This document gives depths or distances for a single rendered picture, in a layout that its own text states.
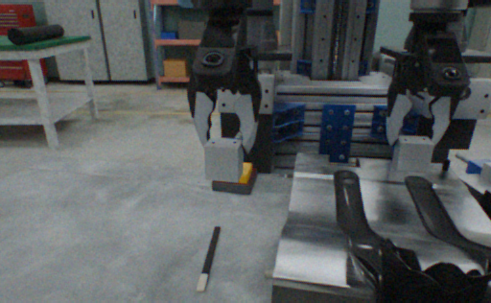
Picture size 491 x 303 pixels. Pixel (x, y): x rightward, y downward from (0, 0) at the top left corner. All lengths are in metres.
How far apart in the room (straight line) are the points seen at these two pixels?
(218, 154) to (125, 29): 5.40
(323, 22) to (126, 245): 0.78
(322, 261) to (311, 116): 0.68
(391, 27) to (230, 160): 5.75
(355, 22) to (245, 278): 0.78
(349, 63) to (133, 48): 4.98
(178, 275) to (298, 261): 0.23
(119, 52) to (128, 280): 5.50
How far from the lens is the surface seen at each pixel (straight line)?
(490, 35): 6.25
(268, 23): 0.95
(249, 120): 0.47
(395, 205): 0.51
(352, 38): 1.05
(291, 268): 0.30
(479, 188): 0.70
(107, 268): 0.53
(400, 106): 0.59
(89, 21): 6.04
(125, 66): 5.91
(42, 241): 0.63
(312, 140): 1.00
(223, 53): 0.39
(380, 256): 0.36
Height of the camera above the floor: 1.13
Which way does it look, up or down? 23 degrees down
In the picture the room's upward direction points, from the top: straight up
